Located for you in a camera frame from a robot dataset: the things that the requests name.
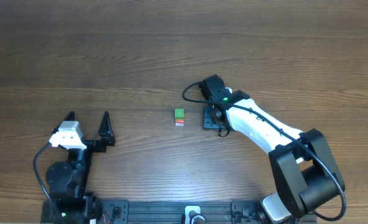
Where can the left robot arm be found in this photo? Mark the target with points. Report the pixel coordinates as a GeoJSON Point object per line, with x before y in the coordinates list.
{"type": "Point", "coordinates": [65, 180]}

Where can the orange cube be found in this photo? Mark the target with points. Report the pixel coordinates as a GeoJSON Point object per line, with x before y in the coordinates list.
{"type": "Point", "coordinates": [179, 120]}

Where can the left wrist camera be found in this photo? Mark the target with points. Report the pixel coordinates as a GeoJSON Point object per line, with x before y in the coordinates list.
{"type": "Point", "coordinates": [68, 135]}

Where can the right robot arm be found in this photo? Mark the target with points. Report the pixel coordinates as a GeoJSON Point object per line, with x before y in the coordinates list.
{"type": "Point", "coordinates": [255, 124]}

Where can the green cube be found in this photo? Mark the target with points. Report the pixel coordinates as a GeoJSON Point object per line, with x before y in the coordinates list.
{"type": "Point", "coordinates": [179, 113]}

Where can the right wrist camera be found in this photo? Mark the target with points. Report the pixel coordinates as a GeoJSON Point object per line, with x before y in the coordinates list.
{"type": "Point", "coordinates": [229, 91]}

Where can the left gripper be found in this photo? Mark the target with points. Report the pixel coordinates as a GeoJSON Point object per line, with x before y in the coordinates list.
{"type": "Point", "coordinates": [96, 146]}

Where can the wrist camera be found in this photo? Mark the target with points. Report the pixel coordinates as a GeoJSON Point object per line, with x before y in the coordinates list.
{"type": "Point", "coordinates": [229, 91]}
{"type": "Point", "coordinates": [68, 135]}

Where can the mounting rail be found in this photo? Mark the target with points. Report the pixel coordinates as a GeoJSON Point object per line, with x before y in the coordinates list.
{"type": "Point", "coordinates": [158, 213]}

